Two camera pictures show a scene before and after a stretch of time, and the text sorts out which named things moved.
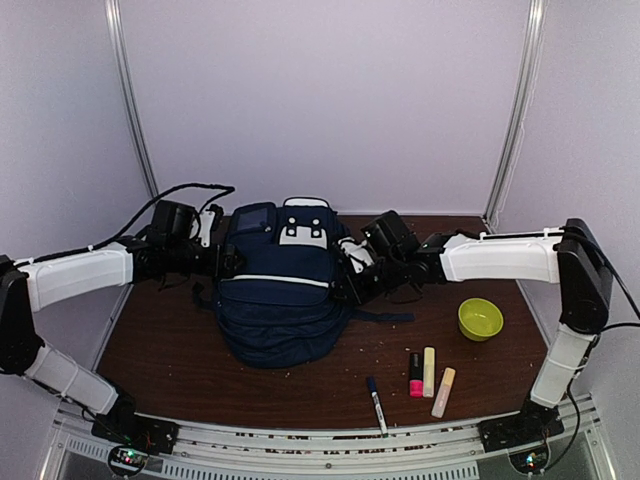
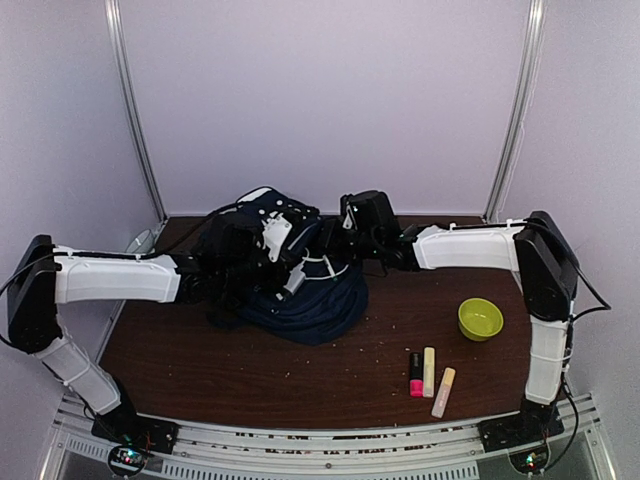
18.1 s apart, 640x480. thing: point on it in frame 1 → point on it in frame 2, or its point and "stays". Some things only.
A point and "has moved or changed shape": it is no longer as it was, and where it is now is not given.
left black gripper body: [209, 267] → [274, 282]
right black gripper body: [390, 278] → [344, 249]
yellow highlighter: [429, 372] stays
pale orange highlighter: [443, 392] stays
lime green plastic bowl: [479, 320] stays
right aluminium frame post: [509, 153] stays
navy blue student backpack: [279, 306] has moved or changed shape
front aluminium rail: [75, 452] stays
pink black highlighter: [416, 375] stays
